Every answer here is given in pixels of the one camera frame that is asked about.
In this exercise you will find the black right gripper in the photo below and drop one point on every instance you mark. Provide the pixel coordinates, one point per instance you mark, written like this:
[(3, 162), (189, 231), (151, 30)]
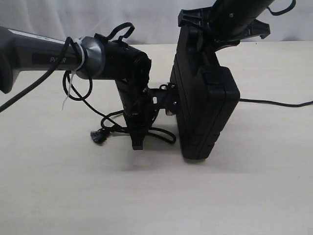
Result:
[(227, 21)]

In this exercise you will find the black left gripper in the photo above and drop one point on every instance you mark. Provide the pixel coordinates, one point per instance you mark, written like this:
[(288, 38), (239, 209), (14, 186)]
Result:
[(130, 69)]

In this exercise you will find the black plastic carrying case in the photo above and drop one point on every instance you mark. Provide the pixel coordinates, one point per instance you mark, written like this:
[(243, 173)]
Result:
[(207, 100)]

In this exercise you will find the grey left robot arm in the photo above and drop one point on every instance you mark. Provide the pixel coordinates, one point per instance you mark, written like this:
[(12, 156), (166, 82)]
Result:
[(93, 58)]

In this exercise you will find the white backdrop curtain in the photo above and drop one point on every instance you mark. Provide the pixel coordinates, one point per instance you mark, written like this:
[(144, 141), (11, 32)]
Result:
[(155, 21)]

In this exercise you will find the white zip tie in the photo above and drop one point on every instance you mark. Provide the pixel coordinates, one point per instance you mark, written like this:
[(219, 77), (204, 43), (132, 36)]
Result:
[(79, 43)]

